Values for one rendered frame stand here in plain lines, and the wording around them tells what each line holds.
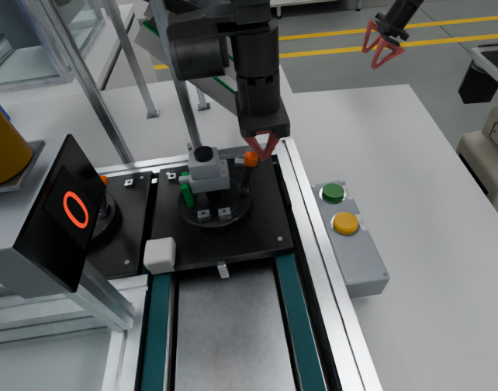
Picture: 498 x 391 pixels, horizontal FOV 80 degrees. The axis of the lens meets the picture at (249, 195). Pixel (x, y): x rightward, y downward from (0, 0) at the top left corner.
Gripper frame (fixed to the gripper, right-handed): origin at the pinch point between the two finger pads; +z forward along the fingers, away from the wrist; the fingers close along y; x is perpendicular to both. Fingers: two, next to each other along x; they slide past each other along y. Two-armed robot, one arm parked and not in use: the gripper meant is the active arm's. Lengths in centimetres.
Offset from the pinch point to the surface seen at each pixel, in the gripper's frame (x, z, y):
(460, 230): 37.0, 21.1, 7.9
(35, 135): -69, 20, -50
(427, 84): 160, 109, -180
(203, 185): -10.7, 2.4, 2.5
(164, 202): -19.8, 9.5, -1.9
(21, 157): -18.7, -20.4, 19.6
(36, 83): -80, 19, -85
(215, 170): -8.2, -0.6, 2.5
